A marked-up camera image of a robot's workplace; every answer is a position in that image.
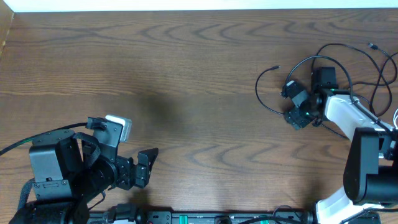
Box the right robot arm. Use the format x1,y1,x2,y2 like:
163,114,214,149
281,67,397,223

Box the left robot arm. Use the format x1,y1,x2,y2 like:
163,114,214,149
11,115,159,223

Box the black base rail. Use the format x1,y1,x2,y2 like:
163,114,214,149
88,203,318,224

